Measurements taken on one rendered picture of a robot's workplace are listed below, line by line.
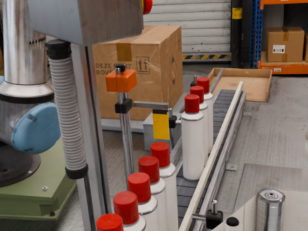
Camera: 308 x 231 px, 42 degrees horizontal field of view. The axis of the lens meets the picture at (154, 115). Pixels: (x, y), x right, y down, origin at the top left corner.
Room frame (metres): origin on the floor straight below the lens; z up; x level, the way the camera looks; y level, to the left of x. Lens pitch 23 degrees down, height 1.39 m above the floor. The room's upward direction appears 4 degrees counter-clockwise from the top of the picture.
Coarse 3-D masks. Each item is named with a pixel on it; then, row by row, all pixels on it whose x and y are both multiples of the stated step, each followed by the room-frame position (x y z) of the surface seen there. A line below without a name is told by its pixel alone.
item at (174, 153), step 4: (220, 72) 1.41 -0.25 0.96; (220, 76) 1.38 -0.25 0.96; (216, 80) 1.32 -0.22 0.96; (212, 84) 1.28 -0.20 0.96; (216, 84) 1.30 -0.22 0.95; (212, 88) 1.24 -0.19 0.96; (212, 92) 1.23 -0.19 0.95; (180, 140) 0.88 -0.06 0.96; (176, 144) 0.86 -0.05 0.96; (180, 144) 0.85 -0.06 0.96; (176, 148) 0.83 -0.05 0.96; (180, 148) 0.85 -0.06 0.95; (172, 152) 0.82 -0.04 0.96; (176, 152) 0.82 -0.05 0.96; (172, 156) 0.80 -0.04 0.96; (176, 156) 0.82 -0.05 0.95; (172, 160) 0.79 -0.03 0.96
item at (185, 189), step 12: (228, 96) 1.38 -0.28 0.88; (240, 96) 1.37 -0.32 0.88; (216, 108) 1.27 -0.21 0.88; (228, 108) 1.26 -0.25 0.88; (216, 120) 1.17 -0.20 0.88; (216, 132) 1.08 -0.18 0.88; (216, 156) 0.93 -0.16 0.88; (180, 168) 0.88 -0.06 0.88; (180, 180) 0.83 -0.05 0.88; (180, 192) 0.78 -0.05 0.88; (192, 192) 0.77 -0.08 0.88; (204, 192) 0.77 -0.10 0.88; (180, 204) 0.73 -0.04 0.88; (180, 216) 0.69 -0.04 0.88; (192, 228) 0.67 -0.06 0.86
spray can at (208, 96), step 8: (200, 80) 0.95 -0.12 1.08; (208, 80) 0.95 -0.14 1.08; (208, 88) 0.95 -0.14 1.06; (208, 96) 0.95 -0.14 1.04; (208, 104) 0.94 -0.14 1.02; (208, 112) 0.94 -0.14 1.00; (208, 120) 0.94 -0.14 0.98; (208, 128) 0.94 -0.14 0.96; (208, 136) 0.94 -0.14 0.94; (208, 144) 0.94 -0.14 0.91; (208, 152) 0.94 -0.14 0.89
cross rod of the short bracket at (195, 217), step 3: (192, 216) 0.65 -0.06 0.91; (195, 216) 0.65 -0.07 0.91; (198, 216) 0.65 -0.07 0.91; (201, 216) 0.64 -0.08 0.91; (204, 216) 0.64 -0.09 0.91; (192, 219) 0.65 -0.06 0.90; (195, 219) 0.64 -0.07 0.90; (198, 219) 0.64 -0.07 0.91; (201, 219) 0.64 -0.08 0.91; (204, 219) 0.64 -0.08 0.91
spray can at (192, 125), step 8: (192, 96) 0.84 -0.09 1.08; (192, 104) 0.83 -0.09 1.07; (184, 112) 0.84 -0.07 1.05; (192, 112) 0.83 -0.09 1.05; (200, 112) 0.84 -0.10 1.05; (184, 120) 0.83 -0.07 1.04; (192, 120) 0.82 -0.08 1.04; (200, 120) 0.82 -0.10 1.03; (184, 128) 0.83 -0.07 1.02; (192, 128) 0.82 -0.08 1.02; (200, 128) 0.82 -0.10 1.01; (184, 136) 0.83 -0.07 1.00; (192, 136) 0.82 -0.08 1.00; (200, 136) 0.82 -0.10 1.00; (184, 144) 0.83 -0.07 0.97; (192, 144) 0.82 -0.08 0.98; (200, 144) 0.82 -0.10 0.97; (184, 152) 0.83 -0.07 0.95; (192, 152) 0.82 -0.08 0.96; (200, 152) 0.82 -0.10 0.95; (184, 160) 0.83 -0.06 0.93; (192, 160) 0.82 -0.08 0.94; (200, 160) 0.82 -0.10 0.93; (184, 168) 0.83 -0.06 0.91; (192, 168) 0.82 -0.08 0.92; (200, 168) 0.82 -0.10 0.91; (184, 176) 0.83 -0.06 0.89; (192, 176) 0.82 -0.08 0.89; (200, 176) 0.82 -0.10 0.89
